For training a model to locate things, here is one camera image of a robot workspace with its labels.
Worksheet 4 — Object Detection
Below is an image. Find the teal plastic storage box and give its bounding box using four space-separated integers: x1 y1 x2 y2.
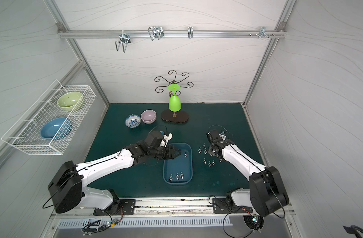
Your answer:
163 143 193 185

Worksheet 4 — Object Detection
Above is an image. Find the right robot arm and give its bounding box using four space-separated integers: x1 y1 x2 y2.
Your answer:
207 130 290 217

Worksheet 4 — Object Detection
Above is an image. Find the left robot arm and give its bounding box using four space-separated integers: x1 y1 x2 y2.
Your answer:
48 131 181 215

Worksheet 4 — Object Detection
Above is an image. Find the black metal cup stand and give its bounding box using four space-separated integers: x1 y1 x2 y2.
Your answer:
154 70 194 124

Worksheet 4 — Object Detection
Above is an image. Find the pink bowl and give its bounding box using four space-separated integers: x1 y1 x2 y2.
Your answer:
140 110 157 124

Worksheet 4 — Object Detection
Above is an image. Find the blue patterned small bowl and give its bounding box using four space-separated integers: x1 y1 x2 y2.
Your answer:
125 114 141 129

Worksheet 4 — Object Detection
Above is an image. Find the green plastic goblet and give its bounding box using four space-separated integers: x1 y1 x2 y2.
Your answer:
168 84 181 113

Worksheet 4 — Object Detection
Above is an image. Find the green table mat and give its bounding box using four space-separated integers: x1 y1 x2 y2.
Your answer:
86 104 262 197

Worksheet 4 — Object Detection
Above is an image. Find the black cooling fan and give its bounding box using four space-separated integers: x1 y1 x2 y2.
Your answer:
244 215 264 231

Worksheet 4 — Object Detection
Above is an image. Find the white ventilation grille strip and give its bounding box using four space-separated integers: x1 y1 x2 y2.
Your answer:
57 216 233 230

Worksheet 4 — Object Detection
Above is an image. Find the light green bowl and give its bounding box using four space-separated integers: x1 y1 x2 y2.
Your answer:
57 91 84 112

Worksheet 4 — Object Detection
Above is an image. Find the small metal hook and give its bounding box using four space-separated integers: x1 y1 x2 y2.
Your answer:
187 26 193 39

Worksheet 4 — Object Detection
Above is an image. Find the metal double hook middle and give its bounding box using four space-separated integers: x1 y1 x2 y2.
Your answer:
148 26 164 41

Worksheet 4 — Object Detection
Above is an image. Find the metal double hook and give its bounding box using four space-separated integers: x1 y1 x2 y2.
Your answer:
115 31 131 53
148 26 164 41

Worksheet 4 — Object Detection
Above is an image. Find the metal double hook left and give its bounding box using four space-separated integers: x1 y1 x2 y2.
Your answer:
115 31 131 53

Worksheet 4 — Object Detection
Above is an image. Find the metal hook right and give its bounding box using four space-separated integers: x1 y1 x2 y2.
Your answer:
249 27 275 39

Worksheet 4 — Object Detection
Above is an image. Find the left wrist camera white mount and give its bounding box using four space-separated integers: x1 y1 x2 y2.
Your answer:
161 131 173 147

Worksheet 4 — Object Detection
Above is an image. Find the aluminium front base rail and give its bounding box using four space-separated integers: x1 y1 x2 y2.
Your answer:
50 195 296 219

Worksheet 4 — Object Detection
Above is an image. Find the white wire wall basket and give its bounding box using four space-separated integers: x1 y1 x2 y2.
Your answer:
1 80 96 156

